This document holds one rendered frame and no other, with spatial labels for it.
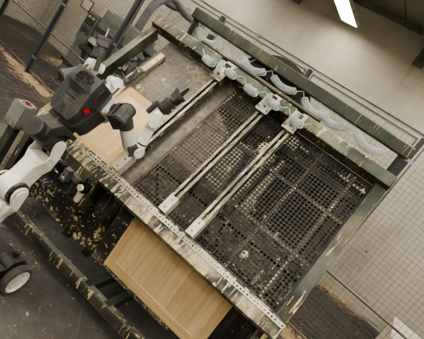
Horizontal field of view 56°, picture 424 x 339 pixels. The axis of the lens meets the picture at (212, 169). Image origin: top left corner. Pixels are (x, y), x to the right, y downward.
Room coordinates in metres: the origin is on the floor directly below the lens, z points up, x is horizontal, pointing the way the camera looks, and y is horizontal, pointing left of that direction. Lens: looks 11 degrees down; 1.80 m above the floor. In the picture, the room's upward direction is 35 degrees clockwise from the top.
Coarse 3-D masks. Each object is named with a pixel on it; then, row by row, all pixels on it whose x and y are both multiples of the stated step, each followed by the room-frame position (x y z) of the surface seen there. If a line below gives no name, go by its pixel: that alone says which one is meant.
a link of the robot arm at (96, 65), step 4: (92, 52) 2.58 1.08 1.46; (96, 52) 2.57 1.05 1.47; (92, 56) 2.59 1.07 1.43; (96, 56) 2.56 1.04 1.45; (100, 56) 2.55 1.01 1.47; (104, 56) 2.60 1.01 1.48; (92, 60) 2.56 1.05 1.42; (96, 60) 2.56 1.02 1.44; (100, 60) 2.55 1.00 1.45; (92, 64) 2.56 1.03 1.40; (96, 64) 2.54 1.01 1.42; (100, 64) 2.56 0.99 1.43; (92, 68) 2.57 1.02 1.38; (96, 68) 2.54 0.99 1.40; (100, 68) 2.59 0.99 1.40; (104, 68) 2.61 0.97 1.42; (100, 72) 2.61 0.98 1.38
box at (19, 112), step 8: (16, 104) 2.48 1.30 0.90; (24, 104) 2.48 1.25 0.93; (32, 104) 2.58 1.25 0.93; (8, 112) 2.48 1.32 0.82; (16, 112) 2.47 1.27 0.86; (24, 112) 2.46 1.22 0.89; (32, 112) 2.52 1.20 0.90; (8, 120) 2.48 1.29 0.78; (16, 120) 2.46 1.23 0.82; (24, 120) 2.50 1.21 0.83; (16, 128) 2.47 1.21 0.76
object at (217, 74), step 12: (216, 72) 3.02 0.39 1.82; (216, 84) 3.01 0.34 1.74; (192, 96) 2.91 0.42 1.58; (204, 96) 2.95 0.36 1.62; (180, 108) 2.84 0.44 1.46; (192, 108) 2.91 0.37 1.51; (168, 120) 2.78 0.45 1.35; (180, 120) 2.85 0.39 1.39; (156, 132) 2.70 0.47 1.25; (120, 168) 2.50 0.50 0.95
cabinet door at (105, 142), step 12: (120, 96) 2.90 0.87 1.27; (132, 96) 2.91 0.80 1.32; (144, 108) 2.87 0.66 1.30; (144, 120) 2.81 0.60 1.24; (96, 132) 2.70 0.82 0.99; (108, 132) 2.72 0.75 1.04; (96, 144) 2.65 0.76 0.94; (108, 144) 2.66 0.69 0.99; (120, 144) 2.67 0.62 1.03; (108, 156) 2.60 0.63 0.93; (120, 156) 2.61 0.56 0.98
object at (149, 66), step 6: (162, 54) 3.16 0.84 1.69; (156, 60) 3.12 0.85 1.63; (162, 60) 3.16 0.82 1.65; (144, 66) 3.07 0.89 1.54; (150, 66) 3.07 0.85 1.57; (156, 66) 3.13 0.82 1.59; (144, 72) 3.04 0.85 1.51; (138, 78) 3.01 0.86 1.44; (132, 84) 2.99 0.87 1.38; (114, 90) 2.90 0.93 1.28; (120, 90) 2.91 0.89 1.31; (114, 96) 2.88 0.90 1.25
